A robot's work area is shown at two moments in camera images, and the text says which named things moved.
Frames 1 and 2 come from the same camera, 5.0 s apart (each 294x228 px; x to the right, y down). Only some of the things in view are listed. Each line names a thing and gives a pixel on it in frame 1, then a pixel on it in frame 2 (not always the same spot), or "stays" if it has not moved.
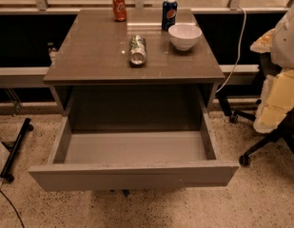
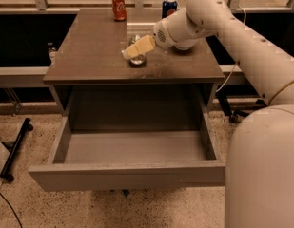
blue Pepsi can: [169, 13] stays
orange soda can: [119, 6] stays
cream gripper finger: [280, 92] -> [162, 38]
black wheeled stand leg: [27, 126] stays
